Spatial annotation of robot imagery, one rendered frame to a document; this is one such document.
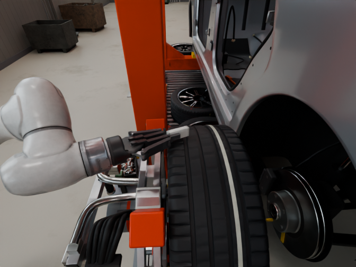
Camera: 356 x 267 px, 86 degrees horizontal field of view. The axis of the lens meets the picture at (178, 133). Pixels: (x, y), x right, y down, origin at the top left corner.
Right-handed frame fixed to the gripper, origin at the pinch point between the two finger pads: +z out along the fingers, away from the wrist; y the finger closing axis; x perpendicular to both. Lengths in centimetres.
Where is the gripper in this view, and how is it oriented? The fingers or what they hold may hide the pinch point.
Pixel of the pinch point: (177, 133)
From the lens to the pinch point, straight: 57.5
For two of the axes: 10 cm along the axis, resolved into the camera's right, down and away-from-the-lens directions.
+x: -0.1, -8.7, -5.0
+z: 8.8, -2.4, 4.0
